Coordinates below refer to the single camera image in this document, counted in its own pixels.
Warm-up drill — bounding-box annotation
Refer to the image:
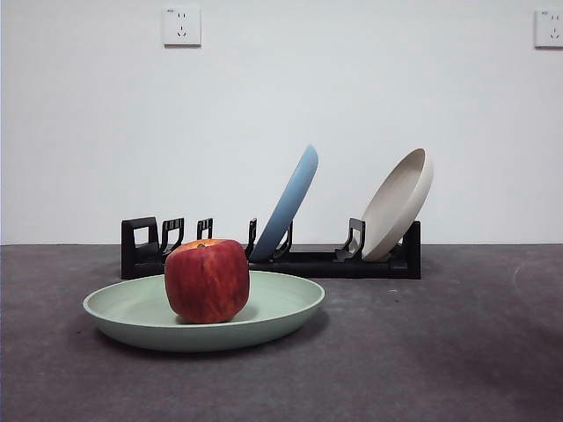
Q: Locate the blue plate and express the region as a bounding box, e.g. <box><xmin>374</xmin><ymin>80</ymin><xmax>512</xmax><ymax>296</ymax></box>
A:
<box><xmin>249</xmin><ymin>143</ymin><xmax>319</xmax><ymax>260</ymax></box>

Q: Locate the cream plate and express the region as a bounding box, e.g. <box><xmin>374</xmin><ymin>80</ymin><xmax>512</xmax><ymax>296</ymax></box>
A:
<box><xmin>361</xmin><ymin>147</ymin><xmax>435</xmax><ymax>261</ymax></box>

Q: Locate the green plate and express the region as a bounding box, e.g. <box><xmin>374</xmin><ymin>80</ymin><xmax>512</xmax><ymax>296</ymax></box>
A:
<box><xmin>82</xmin><ymin>270</ymin><xmax>326</xmax><ymax>353</ymax></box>

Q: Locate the red apple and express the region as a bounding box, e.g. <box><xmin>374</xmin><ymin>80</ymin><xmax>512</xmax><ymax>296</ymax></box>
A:
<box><xmin>165</xmin><ymin>238</ymin><xmax>251</xmax><ymax>324</ymax></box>

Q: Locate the white wall socket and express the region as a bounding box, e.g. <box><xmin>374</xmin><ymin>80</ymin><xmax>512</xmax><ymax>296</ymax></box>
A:
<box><xmin>163</xmin><ymin>6</ymin><xmax>203</xmax><ymax>48</ymax></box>
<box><xmin>534</xmin><ymin>9</ymin><xmax>563</xmax><ymax>49</ymax></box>

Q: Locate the black plate rack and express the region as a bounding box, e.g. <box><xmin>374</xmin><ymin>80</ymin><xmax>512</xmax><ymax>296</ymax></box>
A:
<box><xmin>121</xmin><ymin>215</ymin><xmax>422</xmax><ymax>280</ymax></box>

